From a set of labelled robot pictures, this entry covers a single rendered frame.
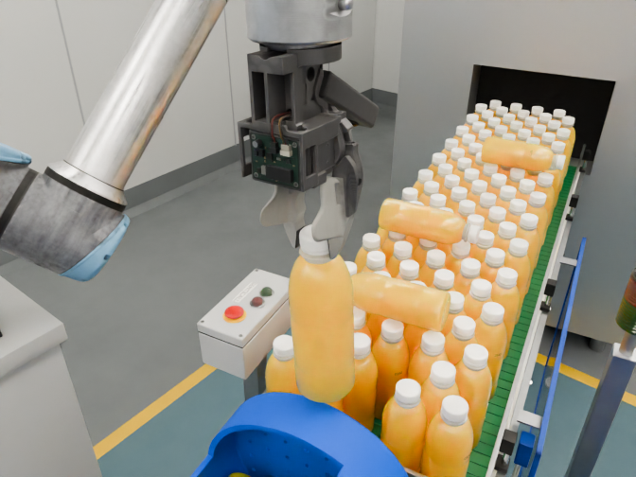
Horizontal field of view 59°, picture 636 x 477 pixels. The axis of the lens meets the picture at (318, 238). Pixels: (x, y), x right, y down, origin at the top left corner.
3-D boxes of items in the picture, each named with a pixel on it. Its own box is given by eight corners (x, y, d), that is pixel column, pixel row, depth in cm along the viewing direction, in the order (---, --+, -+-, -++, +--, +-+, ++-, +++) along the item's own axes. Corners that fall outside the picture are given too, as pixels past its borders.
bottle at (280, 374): (268, 412, 109) (263, 340, 99) (304, 408, 110) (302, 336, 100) (270, 441, 103) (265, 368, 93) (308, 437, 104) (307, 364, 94)
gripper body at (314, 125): (239, 183, 52) (227, 47, 46) (293, 156, 58) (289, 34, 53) (307, 201, 48) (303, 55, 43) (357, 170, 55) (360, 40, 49)
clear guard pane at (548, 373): (491, 596, 122) (537, 452, 97) (545, 367, 182) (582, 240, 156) (493, 597, 122) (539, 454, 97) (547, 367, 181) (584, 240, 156)
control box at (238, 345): (202, 362, 107) (196, 321, 102) (258, 305, 122) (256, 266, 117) (245, 380, 103) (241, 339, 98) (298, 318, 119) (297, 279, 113)
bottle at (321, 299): (348, 357, 72) (345, 231, 63) (358, 397, 66) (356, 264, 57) (294, 362, 72) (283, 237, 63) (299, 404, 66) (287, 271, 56)
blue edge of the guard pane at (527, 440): (469, 591, 124) (510, 444, 98) (531, 362, 184) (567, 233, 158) (493, 603, 122) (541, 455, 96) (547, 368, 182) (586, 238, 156)
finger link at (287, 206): (247, 253, 58) (253, 174, 53) (281, 231, 62) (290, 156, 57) (271, 266, 57) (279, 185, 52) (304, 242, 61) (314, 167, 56)
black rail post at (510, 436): (493, 469, 99) (502, 439, 95) (497, 456, 101) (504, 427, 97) (506, 474, 98) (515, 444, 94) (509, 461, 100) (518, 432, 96)
